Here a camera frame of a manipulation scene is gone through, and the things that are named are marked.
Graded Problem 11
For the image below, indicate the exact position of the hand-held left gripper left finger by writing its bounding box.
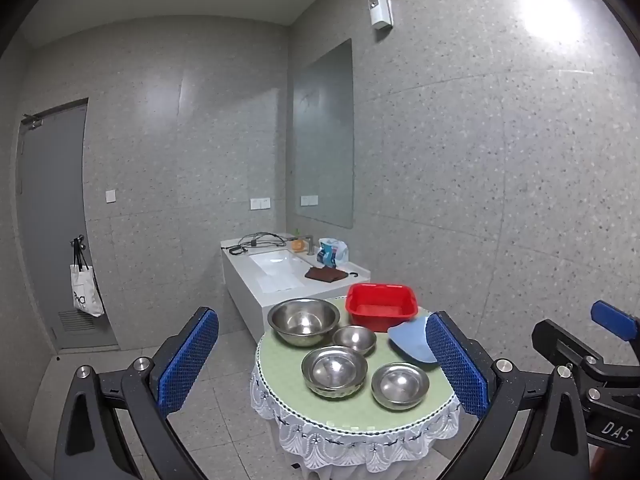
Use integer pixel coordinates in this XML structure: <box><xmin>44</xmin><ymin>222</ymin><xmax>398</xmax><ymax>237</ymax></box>
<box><xmin>54</xmin><ymin>306</ymin><xmax>221</xmax><ymax>480</ymax></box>

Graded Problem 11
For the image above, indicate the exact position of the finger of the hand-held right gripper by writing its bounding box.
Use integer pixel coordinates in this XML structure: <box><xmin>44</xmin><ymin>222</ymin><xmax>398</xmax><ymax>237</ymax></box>
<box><xmin>591</xmin><ymin>300</ymin><xmax>640</xmax><ymax>356</ymax></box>
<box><xmin>531</xmin><ymin>319</ymin><xmax>608</xmax><ymax>381</ymax></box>

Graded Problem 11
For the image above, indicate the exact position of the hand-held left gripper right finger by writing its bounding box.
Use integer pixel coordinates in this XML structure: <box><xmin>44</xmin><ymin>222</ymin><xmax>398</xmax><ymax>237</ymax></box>
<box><xmin>424</xmin><ymin>310</ymin><xmax>593</xmax><ymax>480</ymax></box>

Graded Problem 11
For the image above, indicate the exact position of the blue plate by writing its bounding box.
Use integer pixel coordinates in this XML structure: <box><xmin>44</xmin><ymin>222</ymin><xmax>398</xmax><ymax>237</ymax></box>
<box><xmin>387</xmin><ymin>314</ymin><xmax>440</xmax><ymax>365</ymax></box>

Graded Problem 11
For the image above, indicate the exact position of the medium steel bowl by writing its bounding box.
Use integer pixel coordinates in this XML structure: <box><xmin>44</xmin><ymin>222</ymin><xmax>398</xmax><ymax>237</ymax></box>
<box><xmin>370</xmin><ymin>362</ymin><xmax>431</xmax><ymax>409</ymax></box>
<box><xmin>301</xmin><ymin>345</ymin><xmax>369</xmax><ymax>399</ymax></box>

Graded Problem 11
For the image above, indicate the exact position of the red plastic basin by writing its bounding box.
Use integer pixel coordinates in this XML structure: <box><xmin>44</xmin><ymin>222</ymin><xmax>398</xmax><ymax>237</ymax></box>
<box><xmin>346</xmin><ymin>283</ymin><xmax>419</xmax><ymax>333</ymax></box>

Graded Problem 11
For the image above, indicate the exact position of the small steel bowl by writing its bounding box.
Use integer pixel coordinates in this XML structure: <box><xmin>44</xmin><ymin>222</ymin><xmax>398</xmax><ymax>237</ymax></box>
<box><xmin>332</xmin><ymin>325</ymin><xmax>377</xmax><ymax>357</ymax></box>

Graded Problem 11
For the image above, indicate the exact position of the large steel bowl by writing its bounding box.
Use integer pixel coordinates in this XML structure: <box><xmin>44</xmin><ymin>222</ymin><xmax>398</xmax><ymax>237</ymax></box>
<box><xmin>267</xmin><ymin>298</ymin><xmax>341</xmax><ymax>348</ymax></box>

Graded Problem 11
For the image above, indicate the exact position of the person's right forearm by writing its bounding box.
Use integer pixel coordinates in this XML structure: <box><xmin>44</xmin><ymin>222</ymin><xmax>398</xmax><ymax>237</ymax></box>
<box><xmin>589</xmin><ymin>444</ymin><xmax>613</xmax><ymax>480</ymax></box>

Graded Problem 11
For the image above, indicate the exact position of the white sink counter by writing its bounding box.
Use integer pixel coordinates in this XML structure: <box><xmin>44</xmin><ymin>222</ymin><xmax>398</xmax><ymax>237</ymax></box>
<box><xmin>221</xmin><ymin>232</ymin><xmax>372</xmax><ymax>341</ymax></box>

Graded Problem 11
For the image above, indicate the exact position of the green tablecloth with lace trim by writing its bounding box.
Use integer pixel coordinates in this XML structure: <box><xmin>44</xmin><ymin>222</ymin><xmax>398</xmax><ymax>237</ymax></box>
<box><xmin>250</xmin><ymin>295</ymin><xmax>462</xmax><ymax>475</ymax></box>

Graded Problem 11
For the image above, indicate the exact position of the white tote bag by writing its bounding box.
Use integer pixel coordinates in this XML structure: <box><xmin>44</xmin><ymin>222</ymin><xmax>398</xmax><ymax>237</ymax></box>
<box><xmin>69</xmin><ymin>236</ymin><xmax>106</xmax><ymax>318</ymax></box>

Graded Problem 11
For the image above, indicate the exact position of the brown cloth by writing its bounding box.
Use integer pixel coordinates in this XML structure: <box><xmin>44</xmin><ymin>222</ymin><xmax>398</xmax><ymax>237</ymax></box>
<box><xmin>305</xmin><ymin>266</ymin><xmax>348</xmax><ymax>283</ymax></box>

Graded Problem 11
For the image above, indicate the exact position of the clear plastic bag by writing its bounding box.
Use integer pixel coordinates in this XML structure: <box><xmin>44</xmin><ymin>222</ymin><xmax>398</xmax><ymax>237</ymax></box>
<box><xmin>317</xmin><ymin>238</ymin><xmax>349</xmax><ymax>268</ymax></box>

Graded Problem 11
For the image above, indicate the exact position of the grey door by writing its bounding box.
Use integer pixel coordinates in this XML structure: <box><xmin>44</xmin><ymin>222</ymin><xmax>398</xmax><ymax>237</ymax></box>
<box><xmin>16</xmin><ymin>99</ymin><xmax>121</xmax><ymax>351</ymax></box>

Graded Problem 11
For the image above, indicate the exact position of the black cable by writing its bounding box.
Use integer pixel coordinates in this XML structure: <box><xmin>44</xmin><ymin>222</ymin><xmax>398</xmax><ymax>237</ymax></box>
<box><xmin>229</xmin><ymin>232</ymin><xmax>291</xmax><ymax>255</ymax></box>

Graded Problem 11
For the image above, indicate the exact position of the wall mirror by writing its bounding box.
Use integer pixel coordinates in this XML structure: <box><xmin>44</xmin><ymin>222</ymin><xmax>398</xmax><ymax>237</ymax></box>
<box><xmin>292</xmin><ymin>38</ymin><xmax>355</xmax><ymax>230</ymax></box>

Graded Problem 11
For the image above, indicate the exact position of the white wall dispenser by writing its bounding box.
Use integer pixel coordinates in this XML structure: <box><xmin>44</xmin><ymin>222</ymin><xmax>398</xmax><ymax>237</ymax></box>
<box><xmin>368</xmin><ymin>0</ymin><xmax>394</xmax><ymax>30</ymax></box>

